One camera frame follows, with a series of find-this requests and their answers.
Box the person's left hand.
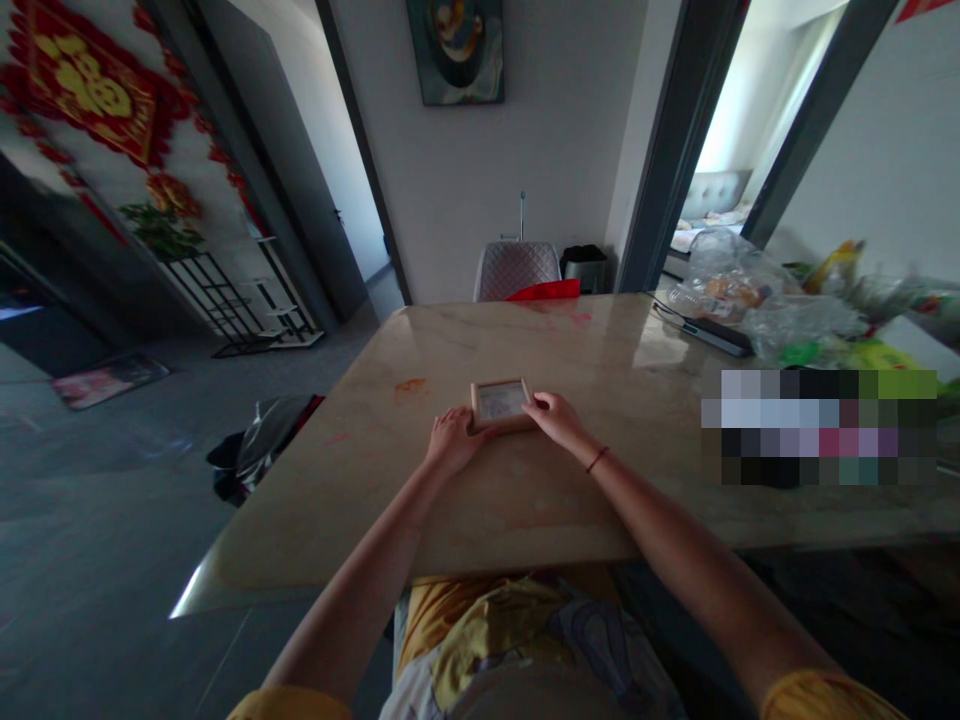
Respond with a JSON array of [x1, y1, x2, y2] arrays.
[[429, 406, 486, 475]]

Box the person's right hand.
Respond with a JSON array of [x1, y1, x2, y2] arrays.
[[521, 390, 601, 460]]

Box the small wooden picture frame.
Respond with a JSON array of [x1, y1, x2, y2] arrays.
[[468, 377, 538, 438]]

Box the red cloth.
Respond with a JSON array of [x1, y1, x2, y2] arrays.
[[505, 278, 583, 302]]

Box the black trash bin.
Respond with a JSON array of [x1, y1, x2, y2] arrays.
[[560, 244, 610, 295]]

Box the grey quilted chair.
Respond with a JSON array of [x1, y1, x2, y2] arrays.
[[473, 240, 560, 304]]

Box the black power strip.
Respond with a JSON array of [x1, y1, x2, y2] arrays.
[[650, 299, 756, 358]]

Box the white plant stand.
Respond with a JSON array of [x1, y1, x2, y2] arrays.
[[254, 233, 325, 352]]

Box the person's body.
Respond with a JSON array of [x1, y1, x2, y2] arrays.
[[377, 567, 688, 720]]

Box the clear plastic bag of food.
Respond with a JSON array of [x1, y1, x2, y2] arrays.
[[669, 228, 808, 325]]

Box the black metal plant stand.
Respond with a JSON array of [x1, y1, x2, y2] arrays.
[[158, 252, 273, 360]]

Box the grey door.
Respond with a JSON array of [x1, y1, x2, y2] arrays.
[[187, 0, 370, 325]]

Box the patterned floor mat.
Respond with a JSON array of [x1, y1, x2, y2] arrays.
[[50, 352, 172, 412]]

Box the potted green plant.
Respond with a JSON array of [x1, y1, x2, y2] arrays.
[[118, 199, 208, 262]]

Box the framed wall painting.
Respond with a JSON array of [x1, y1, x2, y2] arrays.
[[405, 0, 506, 107]]

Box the red and gold wall ornament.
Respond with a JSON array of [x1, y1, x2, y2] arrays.
[[0, 0, 264, 249]]

